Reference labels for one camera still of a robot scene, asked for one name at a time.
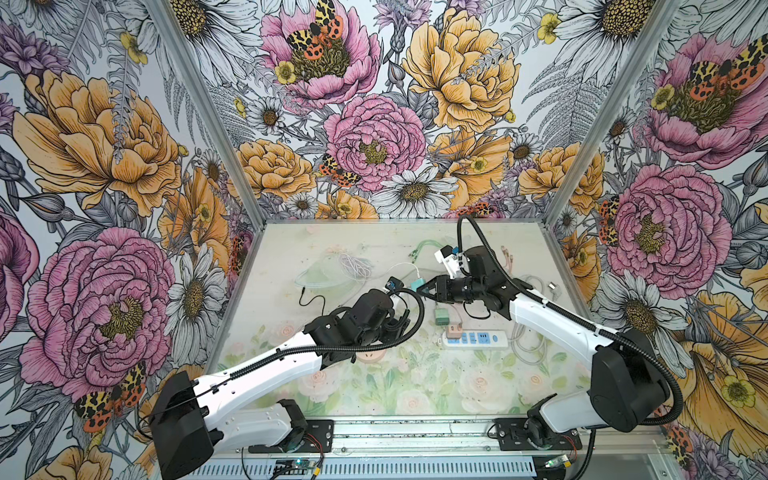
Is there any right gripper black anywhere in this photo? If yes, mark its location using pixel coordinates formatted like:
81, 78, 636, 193
417, 273, 486, 305

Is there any white power strip cord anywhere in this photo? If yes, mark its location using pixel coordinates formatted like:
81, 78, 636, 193
506, 272, 565, 366

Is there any pink charger plug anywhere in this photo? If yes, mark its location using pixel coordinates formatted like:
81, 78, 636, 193
445, 324, 463, 340

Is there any white blue power strip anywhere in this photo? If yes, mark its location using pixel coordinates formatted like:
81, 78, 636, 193
441, 330, 509, 350

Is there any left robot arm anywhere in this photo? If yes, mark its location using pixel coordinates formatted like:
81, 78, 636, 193
146, 290, 425, 479

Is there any teal charger with white cable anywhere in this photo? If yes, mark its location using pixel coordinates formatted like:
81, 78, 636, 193
410, 278, 426, 291

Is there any black usb cable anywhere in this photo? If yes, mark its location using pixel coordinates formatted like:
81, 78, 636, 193
298, 286, 328, 316

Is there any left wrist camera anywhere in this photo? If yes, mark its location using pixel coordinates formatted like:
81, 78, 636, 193
349, 289, 394, 331

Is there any green charger plug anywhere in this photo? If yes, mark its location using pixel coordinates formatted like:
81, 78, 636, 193
434, 307, 451, 327

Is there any white usb cable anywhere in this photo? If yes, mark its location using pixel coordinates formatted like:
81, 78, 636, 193
338, 251, 421, 283

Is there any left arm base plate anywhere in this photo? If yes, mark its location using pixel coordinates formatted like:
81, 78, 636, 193
247, 419, 336, 454

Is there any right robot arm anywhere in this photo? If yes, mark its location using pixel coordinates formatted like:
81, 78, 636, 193
418, 246, 683, 449

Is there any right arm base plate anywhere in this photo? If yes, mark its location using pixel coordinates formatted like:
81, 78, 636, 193
486, 416, 582, 451

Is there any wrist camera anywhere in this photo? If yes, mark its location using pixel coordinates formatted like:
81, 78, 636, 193
349, 289, 394, 331
434, 245, 466, 279

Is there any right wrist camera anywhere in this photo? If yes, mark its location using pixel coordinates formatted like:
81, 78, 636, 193
434, 245, 466, 279

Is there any round pink power socket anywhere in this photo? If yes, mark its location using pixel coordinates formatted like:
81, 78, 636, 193
357, 350, 387, 364

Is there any aluminium front rail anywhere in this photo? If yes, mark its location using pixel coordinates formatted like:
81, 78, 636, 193
152, 413, 670, 460

